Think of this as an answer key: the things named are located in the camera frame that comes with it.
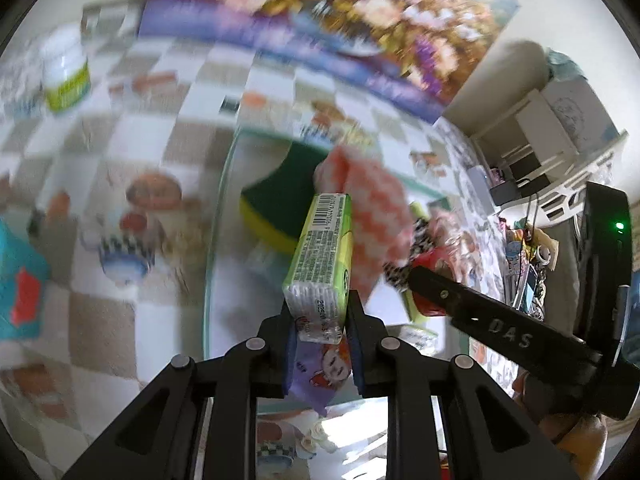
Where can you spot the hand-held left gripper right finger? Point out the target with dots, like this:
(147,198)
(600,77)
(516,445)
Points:
(357,360)

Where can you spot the red yarn bow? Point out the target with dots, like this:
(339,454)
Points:
(430,272)

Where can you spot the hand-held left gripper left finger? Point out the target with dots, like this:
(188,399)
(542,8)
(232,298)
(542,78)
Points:
(289,360)

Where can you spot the leopard print scrunchie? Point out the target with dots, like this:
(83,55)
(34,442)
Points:
(417,240)

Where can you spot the teal plastic toy box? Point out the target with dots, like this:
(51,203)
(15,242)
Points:
(20,280)

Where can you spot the pink checkered cloth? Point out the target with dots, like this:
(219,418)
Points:
(375,200)

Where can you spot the white box lid teal rim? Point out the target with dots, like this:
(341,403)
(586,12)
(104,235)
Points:
(240,285)

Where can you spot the person's right hand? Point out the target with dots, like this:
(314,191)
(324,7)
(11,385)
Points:
(575,435)

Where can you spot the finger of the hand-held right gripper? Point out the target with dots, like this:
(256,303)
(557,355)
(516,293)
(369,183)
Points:
(442,295)

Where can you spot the purple tissue packet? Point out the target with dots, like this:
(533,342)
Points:
(320,380)

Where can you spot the white pill bottle green label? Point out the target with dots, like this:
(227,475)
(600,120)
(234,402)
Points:
(65,75)

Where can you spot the white power strip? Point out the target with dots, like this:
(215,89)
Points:
(480,182)

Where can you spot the green yellow sponge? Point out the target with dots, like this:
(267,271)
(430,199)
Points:
(280,195)

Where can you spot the flower painting canvas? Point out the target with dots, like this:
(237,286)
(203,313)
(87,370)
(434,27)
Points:
(350,20)

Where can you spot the black power adapter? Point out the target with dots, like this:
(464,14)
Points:
(505,192)

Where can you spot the white green tissue packet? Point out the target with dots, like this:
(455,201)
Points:
(417,337)

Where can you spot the white lattice shelf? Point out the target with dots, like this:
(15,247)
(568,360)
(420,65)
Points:
(540,115)

